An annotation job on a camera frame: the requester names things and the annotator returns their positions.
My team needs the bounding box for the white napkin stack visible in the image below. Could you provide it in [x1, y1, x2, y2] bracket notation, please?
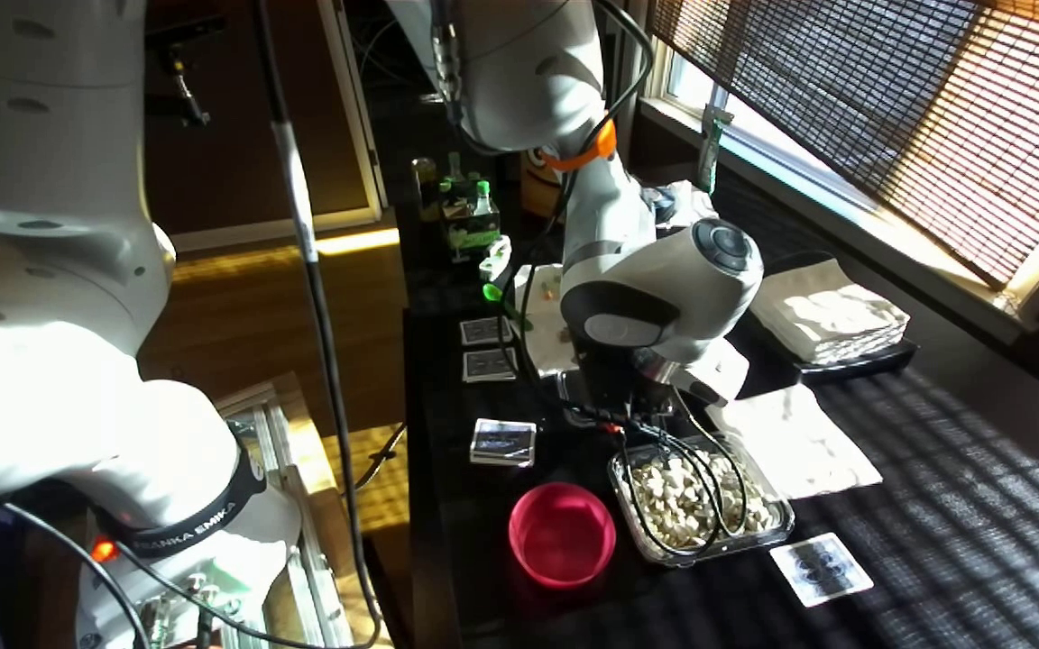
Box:
[751, 258, 908, 363]

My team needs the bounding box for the white paper napkin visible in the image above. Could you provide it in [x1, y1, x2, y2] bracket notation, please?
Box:
[710, 383, 882, 502]

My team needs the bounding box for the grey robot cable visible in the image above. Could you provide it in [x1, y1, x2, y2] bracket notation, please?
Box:
[254, 0, 369, 649]

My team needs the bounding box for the clear plastic lid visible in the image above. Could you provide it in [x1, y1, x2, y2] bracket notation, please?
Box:
[615, 429, 788, 557]

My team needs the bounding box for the clear container with seeds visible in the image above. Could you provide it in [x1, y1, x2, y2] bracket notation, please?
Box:
[603, 432, 798, 572]

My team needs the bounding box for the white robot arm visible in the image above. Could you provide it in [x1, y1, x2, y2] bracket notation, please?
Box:
[0, 0, 760, 649]

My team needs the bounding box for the black tray under napkins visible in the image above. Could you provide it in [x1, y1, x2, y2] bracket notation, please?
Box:
[781, 337, 918, 383]

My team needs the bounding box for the napkin with food right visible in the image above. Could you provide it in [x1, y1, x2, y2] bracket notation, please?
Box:
[514, 263, 576, 379]

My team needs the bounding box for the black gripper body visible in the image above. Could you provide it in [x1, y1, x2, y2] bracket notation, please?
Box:
[565, 342, 674, 425]

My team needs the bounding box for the playing card left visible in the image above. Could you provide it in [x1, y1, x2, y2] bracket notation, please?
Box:
[458, 316, 514, 347]

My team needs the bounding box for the blue white card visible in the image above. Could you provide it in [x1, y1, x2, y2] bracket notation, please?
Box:
[469, 419, 539, 468]

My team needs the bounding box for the black white patterned card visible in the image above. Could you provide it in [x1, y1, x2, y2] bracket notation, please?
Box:
[769, 534, 875, 610]

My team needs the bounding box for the pink plastic bowl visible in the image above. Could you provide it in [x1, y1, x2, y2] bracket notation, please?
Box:
[508, 483, 616, 592]

